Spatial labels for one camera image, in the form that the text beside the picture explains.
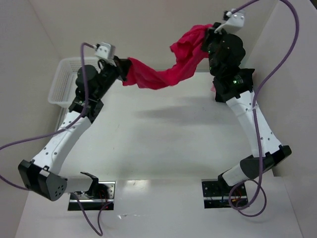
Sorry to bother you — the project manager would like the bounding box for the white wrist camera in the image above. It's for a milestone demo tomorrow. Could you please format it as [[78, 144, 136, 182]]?
[[214, 8, 245, 34], [95, 42, 115, 60]]

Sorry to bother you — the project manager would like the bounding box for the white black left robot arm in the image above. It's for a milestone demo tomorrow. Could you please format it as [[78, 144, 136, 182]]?
[[18, 57, 132, 201]]

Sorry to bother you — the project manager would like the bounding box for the pink folded t shirt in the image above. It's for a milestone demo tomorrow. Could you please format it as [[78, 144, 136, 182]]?
[[211, 84, 216, 92]]

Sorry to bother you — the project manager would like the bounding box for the crimson red t shirt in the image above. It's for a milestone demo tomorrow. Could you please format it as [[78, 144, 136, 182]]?
[[122, 24, 213, 90]]

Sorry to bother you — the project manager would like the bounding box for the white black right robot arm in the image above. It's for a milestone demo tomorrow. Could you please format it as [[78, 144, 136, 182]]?
[[202, 22, 292, 187]]

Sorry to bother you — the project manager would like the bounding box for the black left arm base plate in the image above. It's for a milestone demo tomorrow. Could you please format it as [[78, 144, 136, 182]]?
[[67, 181, 116, 211]]

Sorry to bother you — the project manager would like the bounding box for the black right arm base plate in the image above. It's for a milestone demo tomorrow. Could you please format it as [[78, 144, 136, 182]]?
[[202, 179, 248, 209]]

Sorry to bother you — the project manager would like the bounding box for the white plastic perforated basket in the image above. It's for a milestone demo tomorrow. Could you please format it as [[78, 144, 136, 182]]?
[[47, 57, 100, 108]]

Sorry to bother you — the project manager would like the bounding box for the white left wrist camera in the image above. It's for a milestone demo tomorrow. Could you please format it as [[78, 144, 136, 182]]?
[[95, 42, 115, 60]]

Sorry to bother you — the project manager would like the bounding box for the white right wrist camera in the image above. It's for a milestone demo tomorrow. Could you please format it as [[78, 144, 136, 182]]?
[[214, 8, 245, 34]]

